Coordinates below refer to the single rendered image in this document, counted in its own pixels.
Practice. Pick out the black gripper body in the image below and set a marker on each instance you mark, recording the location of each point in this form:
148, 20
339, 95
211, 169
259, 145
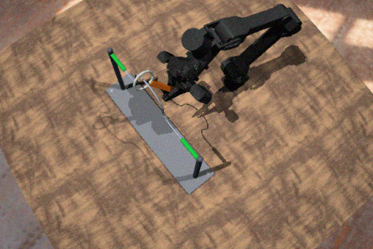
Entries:
200, 93

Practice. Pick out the orange handle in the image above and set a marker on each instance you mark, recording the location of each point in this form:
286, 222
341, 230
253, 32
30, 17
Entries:
152, 83

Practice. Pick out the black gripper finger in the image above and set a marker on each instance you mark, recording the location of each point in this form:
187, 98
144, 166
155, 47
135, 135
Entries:
177, 90
171, 81

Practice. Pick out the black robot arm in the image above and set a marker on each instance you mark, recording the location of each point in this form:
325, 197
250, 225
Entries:
228, 33

